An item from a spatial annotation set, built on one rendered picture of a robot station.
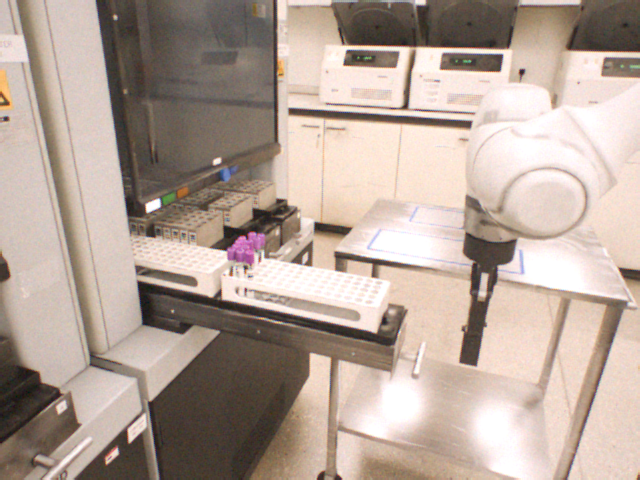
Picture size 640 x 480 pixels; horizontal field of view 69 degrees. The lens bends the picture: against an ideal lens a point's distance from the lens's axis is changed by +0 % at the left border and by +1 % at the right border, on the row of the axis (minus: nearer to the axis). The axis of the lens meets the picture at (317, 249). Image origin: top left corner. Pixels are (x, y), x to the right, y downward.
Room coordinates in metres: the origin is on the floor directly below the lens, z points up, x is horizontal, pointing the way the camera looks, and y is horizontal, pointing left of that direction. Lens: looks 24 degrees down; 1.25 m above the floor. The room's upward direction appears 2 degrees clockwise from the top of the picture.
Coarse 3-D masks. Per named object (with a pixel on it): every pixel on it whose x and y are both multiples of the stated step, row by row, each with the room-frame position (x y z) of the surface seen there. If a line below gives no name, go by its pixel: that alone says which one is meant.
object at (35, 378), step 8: (24, 368) 0.52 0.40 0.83; (16, 376) 0.52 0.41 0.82; (24, 376) 0.52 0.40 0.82; (32, 376) 0.51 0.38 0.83; (40, 376) 0.52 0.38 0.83; (8, 384) 0.50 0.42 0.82; (16, 384) 0.50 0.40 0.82; (24, 384) 0.49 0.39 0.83; (32, 384) 0.50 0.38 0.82; (0, 392) 0.49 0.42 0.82; (8, 392) 0.47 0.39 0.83; (16, 392) 0.48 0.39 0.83; (24, 392) 0.49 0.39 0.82; (0, 400) 0.46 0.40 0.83; (8, 400) 0.47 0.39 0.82
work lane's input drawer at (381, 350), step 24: (144, 288) 0.81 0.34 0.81; (168, 288) 0.79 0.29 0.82; (144, 312) 0.80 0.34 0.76; (168, 312) 0.78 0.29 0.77; (192, 312) 0.76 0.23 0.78; (216, 312) 0.74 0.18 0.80; (240, 312) 0.73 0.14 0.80; (264, 312) 0.72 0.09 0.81; (384, 312) 0.71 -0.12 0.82; (264, 336) 0.71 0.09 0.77; (288, 336) 0.69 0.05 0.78; (312, 336) 0.68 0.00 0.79; (336, 336) 0.66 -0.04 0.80; (360, 336) 0.66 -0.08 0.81; (384, 336) 0.65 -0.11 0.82; (360, 360) 0.65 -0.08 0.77; (384, 360) 0.64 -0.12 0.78; (408, 360) 0.68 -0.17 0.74
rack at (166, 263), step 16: (144, 240) 0.91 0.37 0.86; (160, 240) 0.91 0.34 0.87; (144, 256) 0.83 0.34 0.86; (160, 256) 0.84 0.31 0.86; (176, 256) 0.84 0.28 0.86; (192, 256) 0.84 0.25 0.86; (208, 256) 0.84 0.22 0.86; (224, 256) 0.85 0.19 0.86; (144, 272) 0.86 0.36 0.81; (160, 272) 0.88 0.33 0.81; (176, 272) 0.79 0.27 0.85; (192, 272) 0.78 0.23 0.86; (208, 272) 0.77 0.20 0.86; (176, 288) 0.79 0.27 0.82; (192, 288) 0.78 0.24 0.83; (208, 288) 0.77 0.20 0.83
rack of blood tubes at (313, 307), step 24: (264, 264) 0.81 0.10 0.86; (288, 264) 0.81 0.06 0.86; (264, 288) 0.73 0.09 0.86; (288, 288) 0.72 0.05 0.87; (312, 288) 0.72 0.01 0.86; (336, 288) 0.72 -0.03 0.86; (360, 288) 0.72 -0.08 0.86; (384, 288) 0.73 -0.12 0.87; (288, 312) 0.71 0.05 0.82; (312, 312) 0.70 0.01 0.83; (336, 312) 0.73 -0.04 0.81; (360, 312) 0.67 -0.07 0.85
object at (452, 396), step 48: (384, 240) 1.06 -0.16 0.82; (432, 240) 1.07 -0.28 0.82; (528, 240) 1.09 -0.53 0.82; (576, 240) 1.10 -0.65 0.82; (528, 288) 0.85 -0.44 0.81; (576, 288) 0.83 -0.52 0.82; (624, 288) 0.91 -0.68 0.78; (336, 384) 0.99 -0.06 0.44; (384, 384) 1.18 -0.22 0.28; (432, 384) 1.19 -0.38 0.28; (480, 384) 1.19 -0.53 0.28; (528, 384) 1.20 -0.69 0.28; (336, 432) 0.99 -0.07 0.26; (384, 432) 0.98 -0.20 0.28; (432, 432) 0.99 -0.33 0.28; (480, 432) 0.99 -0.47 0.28; (528, 432) 1.00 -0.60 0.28; (576, 432) 0.80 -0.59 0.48
